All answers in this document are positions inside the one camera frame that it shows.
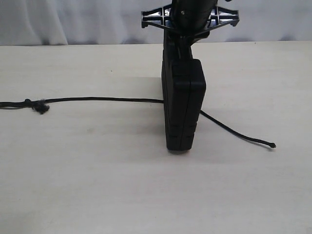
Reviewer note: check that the white backdrop curtain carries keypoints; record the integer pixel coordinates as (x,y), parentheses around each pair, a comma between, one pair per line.
(62,22)

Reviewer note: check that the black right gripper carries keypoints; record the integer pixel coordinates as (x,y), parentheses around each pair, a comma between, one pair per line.
(190,19)

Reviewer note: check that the black plastic carrying case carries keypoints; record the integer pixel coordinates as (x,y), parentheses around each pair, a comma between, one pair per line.
(183,87)

